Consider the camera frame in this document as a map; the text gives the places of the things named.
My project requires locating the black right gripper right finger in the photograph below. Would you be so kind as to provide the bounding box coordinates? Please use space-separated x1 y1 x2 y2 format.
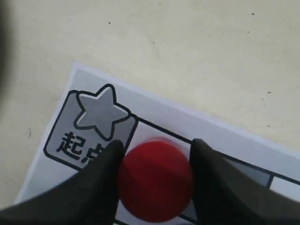
189 139 300 225

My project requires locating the red cylinder game piece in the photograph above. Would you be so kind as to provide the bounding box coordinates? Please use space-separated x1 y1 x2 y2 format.
117 137 194 223

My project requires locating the printed paper game board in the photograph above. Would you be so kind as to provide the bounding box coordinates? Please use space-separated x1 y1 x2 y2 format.
13 60 300 225

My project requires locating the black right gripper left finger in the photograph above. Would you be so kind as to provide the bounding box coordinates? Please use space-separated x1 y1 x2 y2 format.
0 141 125 225

